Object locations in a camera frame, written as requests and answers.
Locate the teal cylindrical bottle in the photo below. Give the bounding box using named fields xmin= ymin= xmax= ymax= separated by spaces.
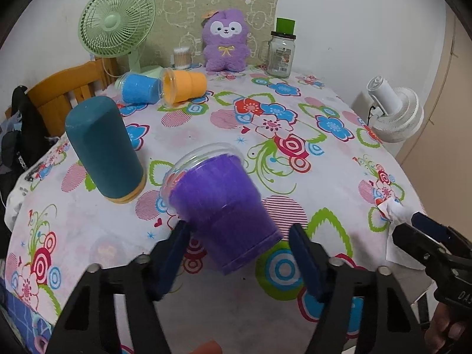
xmin=65 ymin=96 xmax=146 ymax=204

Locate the white standing fan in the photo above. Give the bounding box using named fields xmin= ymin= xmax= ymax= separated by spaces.
xmin=351 ymin=75 xmax=424 ymax=157

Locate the green desk fan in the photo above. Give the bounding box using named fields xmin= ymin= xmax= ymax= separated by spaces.
xmin=78 ymin=0 xmax=162 ymax=78

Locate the crumpled white tissue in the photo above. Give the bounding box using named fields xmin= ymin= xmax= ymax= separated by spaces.
xmin=377 ymin=197 xmax=426 ymax=271

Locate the person's left hand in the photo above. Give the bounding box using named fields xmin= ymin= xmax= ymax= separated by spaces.
xmin=191 ymin=340 xmax=222 ymax=354

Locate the blue plastic cup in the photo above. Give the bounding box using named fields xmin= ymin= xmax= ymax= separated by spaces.
xmin=115 ymin=72 xmax=162 ymax=105

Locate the floral tablecloth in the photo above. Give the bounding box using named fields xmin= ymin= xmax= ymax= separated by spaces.
xmin=3 ymin=67 xmax=422 ymax=353

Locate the green box on jar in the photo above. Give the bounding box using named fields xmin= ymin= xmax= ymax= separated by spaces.
xmin=275 ymin=18 xmax=295 ymax=35

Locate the orange plastic cup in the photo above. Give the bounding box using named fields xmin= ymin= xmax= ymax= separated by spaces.
xmin=160 ymin=68 xmax=207 ymax=107

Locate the person's right hand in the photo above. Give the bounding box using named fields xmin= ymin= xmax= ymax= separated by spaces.
xmin=424 ymin=303 xmax=466 ymax=353

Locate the cotton swab container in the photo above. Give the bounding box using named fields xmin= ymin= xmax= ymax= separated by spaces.
xmin=173 ymin=46 xmax=192 ymax=70

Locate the glass jar with black lid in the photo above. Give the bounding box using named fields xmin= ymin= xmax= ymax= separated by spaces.
xmin=266 ymin=31 xmax=296 ymax=78

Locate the black clothes pile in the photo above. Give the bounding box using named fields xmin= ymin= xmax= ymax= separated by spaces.
xmin=1 ymin=86 xmax=55 ymax=242

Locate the blue checked bed sheet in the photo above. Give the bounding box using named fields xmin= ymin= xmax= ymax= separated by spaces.
xmin=1 ymin=279 xmax=54 ymax=353

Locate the purple plastic cup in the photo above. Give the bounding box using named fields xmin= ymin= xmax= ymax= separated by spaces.
xmin=161 ymin=142 xmax=282 ymax=274

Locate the purple plush toy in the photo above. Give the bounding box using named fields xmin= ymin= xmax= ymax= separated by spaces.
xmin=201 ymin=8 xmax=250 ymax=72

